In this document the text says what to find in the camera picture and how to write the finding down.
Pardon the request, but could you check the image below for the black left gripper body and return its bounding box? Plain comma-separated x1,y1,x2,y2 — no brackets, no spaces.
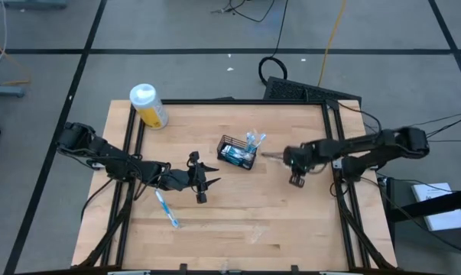
161,150,210,204

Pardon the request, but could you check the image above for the black table frame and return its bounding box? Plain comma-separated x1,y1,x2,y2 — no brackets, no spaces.
14,98,441,275

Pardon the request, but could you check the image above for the grey floor base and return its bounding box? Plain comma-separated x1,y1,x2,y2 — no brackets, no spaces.
0,84,27,99

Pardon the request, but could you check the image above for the yellow white wipes canister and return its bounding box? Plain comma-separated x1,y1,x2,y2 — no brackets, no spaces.
128,82,170,131

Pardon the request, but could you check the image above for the blue white toothbrush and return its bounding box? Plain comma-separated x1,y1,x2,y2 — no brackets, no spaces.
252,133,268,152

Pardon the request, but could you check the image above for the black side stand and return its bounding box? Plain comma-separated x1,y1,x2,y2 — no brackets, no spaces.
382,176,461,275

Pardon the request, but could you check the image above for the empty clear plastic wrapper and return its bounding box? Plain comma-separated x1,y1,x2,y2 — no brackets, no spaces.
248,225,268,245

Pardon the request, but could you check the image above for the black wire caddy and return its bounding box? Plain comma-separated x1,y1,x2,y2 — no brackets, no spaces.
216,134,258,171

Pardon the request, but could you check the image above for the yellow hanging cable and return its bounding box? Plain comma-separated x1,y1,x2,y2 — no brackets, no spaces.
317,0,348,88

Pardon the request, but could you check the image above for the black hanging cable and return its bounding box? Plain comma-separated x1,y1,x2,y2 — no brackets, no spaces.
257,0,291,87

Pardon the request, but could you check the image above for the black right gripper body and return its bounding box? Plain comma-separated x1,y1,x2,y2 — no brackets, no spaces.
282,140,318,173

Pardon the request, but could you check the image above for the white booklet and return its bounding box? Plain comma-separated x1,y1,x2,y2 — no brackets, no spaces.
411,182,461,232

